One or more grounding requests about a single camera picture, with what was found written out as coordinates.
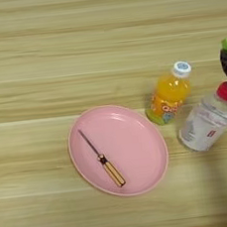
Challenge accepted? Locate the screwdriver yellow black handle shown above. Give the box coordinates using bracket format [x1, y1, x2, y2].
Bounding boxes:
[76, 124, 127, 192]

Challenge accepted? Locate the clear water bottle red cap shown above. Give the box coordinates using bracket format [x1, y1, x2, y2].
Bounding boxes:
[171, 80, 227, 155]

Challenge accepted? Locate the orange juice bottle white cap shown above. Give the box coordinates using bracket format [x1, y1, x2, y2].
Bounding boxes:
[139, 58, 198, 128]

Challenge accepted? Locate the pink round plate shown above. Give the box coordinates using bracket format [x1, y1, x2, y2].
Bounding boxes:
[63, 98, 173, 204]

